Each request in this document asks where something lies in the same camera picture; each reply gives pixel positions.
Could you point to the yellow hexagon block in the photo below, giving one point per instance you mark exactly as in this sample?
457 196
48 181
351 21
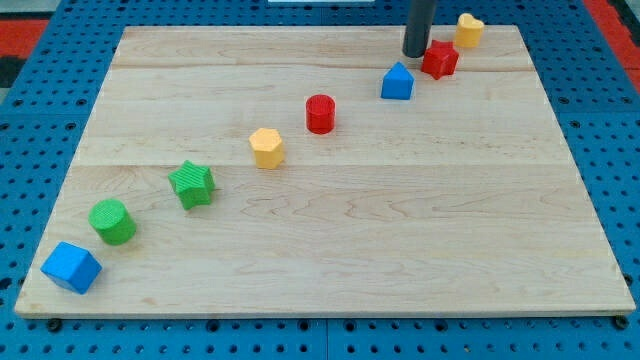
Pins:
268 148

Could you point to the light wooden board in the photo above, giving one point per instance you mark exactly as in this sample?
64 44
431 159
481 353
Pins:
463 201

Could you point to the red cylinder block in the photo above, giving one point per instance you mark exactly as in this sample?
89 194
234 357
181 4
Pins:
320 114

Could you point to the blue pentagon house block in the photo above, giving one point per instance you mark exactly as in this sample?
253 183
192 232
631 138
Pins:
397 83

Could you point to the green star block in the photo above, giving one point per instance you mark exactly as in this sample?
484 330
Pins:
192 184

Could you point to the red star block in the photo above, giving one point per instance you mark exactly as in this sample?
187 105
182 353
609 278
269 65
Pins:
440 59

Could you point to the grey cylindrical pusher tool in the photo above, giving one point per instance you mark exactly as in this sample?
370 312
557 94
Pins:
418 25

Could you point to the yellow heart block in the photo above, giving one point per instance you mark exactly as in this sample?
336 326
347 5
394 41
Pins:
469 31

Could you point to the green cylinder block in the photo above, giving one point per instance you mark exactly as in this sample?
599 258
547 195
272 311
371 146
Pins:
112 222

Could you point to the blue cube block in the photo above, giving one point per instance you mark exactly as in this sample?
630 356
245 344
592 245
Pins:
71 267

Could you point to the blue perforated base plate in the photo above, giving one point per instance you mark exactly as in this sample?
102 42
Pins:
587 62

